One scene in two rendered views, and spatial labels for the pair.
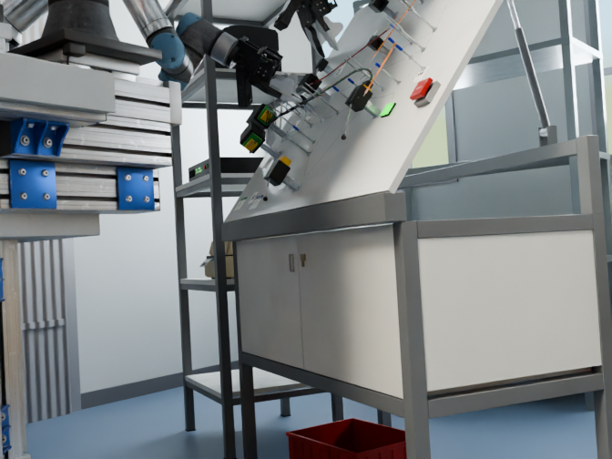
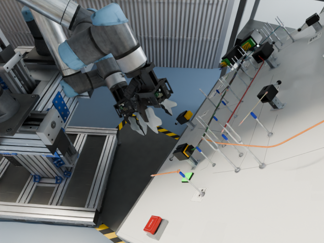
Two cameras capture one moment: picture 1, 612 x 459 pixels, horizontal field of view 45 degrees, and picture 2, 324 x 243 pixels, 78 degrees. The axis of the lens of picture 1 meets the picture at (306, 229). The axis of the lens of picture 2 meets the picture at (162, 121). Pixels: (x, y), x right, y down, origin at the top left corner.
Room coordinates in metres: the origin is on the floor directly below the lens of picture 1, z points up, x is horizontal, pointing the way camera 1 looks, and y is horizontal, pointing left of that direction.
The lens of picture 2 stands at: (1.68, -0.43, 1.76)
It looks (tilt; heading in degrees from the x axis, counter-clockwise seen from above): 49 degrees down; 55
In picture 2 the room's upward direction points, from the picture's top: straight up
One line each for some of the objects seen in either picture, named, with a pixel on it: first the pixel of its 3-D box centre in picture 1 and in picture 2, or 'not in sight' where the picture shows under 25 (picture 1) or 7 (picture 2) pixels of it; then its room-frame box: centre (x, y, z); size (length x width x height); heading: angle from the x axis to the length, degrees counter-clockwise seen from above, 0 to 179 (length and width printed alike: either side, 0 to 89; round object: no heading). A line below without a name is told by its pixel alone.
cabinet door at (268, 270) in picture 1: (268, 298); not in sight; (2.43, 0.13, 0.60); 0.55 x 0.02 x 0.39; 24
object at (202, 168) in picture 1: (238, 170); (264, 37); (3.03, 0.26, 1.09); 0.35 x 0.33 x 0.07; 24
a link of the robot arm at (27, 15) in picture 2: not in sight; (39, 18); (1.77, 0.81, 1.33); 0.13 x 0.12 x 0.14; 179
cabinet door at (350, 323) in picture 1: (344, 305); not in sight; (1.93, -0.09, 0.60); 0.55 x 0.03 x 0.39; 24
